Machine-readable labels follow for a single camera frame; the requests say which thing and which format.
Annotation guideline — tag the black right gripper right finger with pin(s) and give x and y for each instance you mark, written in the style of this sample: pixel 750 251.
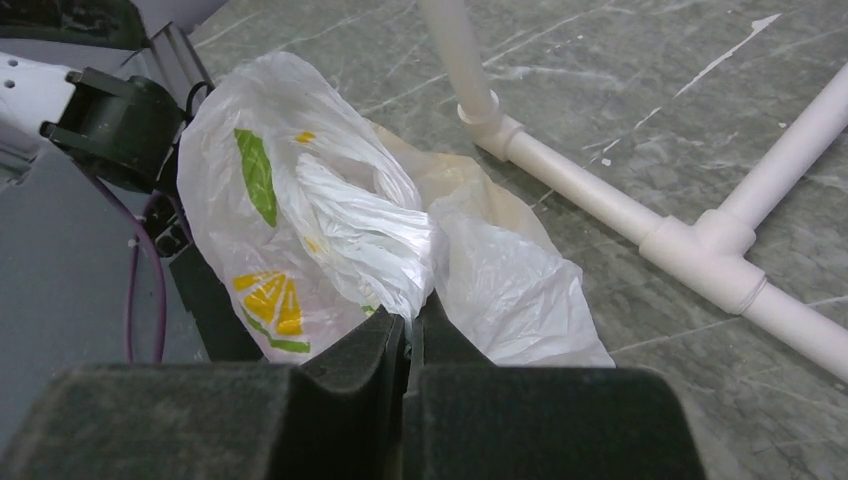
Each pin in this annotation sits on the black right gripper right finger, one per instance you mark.
pixel 463 417

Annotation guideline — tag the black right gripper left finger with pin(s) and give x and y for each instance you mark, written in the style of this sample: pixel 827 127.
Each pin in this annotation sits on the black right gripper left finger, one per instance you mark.
pixel 328 418

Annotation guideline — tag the white printed plastic bag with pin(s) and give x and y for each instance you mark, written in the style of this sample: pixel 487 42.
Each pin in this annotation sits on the white printed plastic bag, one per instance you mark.
pixel 314 218

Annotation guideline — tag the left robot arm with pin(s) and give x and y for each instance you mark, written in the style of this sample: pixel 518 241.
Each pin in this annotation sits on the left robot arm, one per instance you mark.
pixel 124 131

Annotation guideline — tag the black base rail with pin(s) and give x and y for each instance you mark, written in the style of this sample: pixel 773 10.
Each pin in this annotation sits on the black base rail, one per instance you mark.
pixel 199 291

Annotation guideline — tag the white pvc pipe frame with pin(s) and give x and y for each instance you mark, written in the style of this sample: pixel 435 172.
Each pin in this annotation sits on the white pvc pipe frame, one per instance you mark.
pixel 687 131

